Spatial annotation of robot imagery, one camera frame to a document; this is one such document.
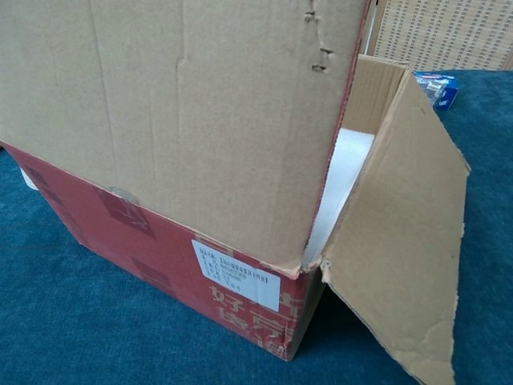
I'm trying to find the red cardboard box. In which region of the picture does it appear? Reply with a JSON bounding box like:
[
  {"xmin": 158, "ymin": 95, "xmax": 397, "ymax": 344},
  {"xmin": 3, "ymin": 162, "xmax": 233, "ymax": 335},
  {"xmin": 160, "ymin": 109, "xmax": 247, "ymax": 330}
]
[{"xmin": 0, "ymin": 0, "xmax": 472, "ymax": 385}]

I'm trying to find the bamboo folding screen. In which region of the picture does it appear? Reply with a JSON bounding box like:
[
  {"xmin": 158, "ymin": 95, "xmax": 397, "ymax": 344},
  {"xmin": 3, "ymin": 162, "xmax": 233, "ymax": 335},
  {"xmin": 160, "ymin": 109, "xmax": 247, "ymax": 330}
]
[{"xmin": 362, "ymin": 0, "xmax": 513, "ymax": 72}]

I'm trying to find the clear plastic package in box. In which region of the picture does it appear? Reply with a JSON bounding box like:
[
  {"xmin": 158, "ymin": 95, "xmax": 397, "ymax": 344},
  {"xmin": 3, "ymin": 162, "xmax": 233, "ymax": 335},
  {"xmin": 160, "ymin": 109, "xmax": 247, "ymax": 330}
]
[{"xmin": 302, "ymin": 127, "xmax": 376, "ymax": 265}]

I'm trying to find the blue Oreo cookie pack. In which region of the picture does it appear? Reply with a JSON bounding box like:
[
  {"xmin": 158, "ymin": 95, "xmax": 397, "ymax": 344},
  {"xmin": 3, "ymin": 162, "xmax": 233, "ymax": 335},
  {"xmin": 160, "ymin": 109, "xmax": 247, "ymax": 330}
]
[{"xmin": 412, "ymin": 70, "xmax": 460, "ymax": 111}]

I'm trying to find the dark teal table top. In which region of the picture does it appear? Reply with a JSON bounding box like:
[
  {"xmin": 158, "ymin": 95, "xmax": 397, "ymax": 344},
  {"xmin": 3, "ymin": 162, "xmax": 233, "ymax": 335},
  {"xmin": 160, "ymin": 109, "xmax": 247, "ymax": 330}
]
[{"xmin": 0, "ymin": 67, "xmax": 513, "ymax": 385}]

